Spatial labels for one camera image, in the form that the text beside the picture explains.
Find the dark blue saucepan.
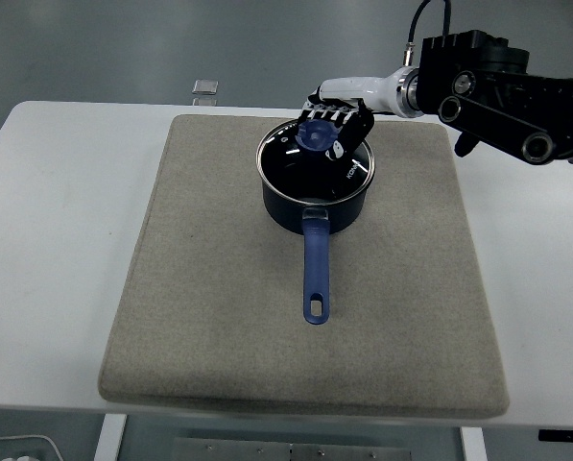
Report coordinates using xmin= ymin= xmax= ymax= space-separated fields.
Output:
xmin=258 ymin=167 xmax=370 ymax=327

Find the white rounded box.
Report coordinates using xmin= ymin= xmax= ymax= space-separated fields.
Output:
xmin=0 ymin=434 xmax=61 ymax=461

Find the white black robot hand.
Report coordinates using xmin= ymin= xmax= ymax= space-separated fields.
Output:
xmin=298 ymin=68 xmax=407 ymax=163

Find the glass lid with blue knob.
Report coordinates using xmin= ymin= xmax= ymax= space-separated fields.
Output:
xmin=255 ymin=118 xmax=377 ymax=204

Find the white table leg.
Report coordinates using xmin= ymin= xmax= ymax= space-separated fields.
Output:
xmin=460 ymin=425 xmax=489 ymax=461
xmin=93 ymin=413 xmax=129 ymax=461

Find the black table control panel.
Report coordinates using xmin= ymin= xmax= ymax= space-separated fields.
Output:
xmin=537 ymin=428 xmax=573 ymax=443

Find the beige fabric mat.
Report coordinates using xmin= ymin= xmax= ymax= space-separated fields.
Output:
xmin=97 ymin=113 xmax=511 ymax=418

